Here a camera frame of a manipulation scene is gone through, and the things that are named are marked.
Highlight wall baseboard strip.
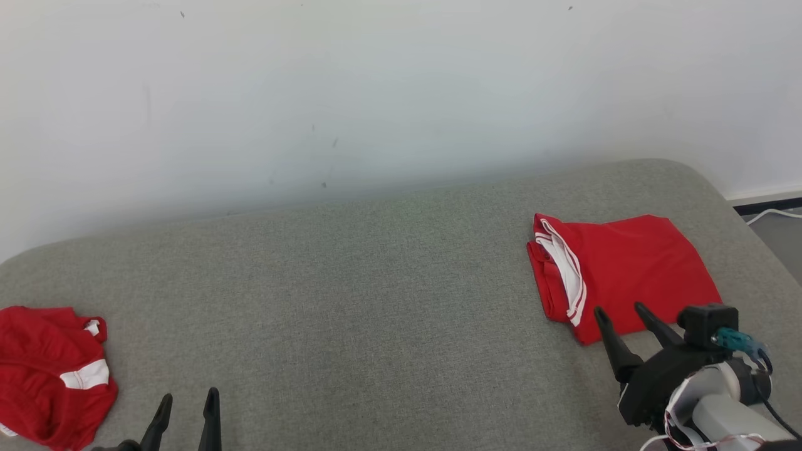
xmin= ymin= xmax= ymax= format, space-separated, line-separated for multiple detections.
xmin=726 ymin=187 xmax=802 ymax=215

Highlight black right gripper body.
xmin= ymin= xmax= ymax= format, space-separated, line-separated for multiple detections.
xmin=617 ymin=345 xmax=731 ymax=430

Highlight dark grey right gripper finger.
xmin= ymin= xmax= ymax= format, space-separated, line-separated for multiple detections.
xmin=593 ymin=306 xmax=644 ymax=383
xmin=634 ymin=301 xmax=684 ymax=349

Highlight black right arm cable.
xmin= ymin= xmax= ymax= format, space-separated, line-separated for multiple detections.
xmin=752 ymin=360 xmax=802 ymax=442

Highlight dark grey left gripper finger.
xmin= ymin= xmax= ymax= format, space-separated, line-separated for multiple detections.
xmin=198 ymin=387 xmax=222 ymax=451
xmin=139 ymin=393 xmax=174 ymax=451

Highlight red white twisted wire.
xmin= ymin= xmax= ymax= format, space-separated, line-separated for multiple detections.
xmin=639 ymin=376 xmax=766 ymax=451

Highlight white floor cable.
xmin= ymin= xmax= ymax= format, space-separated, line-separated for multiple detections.
xmin=746 ymin=208 xmax=802 ymax=227

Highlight red white sports shorts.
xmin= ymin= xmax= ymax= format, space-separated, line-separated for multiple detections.
xmin=0 ymin=306 xmax=119 ymax=451

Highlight red white basketball jersey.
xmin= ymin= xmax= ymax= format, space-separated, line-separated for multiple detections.
xmin=526 ymin=213 xmax=723 ymax=346

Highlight teal right camera cable connector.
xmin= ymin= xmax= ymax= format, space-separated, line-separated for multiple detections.
xmin=711 ymin=327 xmax=773 ymax=374

